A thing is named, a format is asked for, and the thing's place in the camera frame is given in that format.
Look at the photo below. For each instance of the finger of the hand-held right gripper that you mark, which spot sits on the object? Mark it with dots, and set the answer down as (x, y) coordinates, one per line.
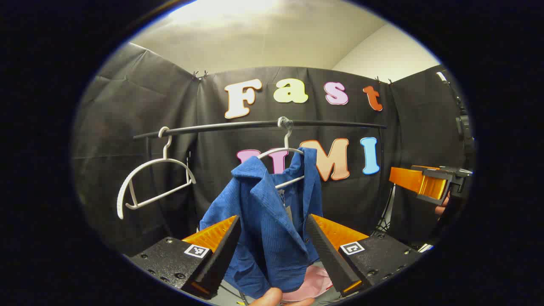
(414, 180)

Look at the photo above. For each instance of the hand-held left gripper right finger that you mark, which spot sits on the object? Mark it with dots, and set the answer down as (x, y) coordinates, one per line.
(329, 259)

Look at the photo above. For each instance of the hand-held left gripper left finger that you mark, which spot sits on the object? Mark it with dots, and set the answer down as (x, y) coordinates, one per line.
(221, 255)

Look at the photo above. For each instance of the pink laundry hamper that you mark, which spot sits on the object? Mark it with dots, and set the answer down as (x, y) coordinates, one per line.
(310, 280)

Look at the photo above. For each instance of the white plastic hanger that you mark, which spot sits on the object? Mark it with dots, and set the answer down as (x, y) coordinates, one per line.
(168, 148)

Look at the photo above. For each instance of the white hanger with taped hook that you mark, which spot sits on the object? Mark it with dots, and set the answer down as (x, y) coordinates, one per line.
(287, 137)

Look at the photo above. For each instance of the black tripod stand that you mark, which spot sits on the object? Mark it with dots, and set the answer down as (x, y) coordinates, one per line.
(387, 208)

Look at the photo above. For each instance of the black backdrop cloth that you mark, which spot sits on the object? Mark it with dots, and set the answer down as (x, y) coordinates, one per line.
(127, 106)

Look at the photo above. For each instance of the black clothes rail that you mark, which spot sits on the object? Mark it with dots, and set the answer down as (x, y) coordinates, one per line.
(221, 126)

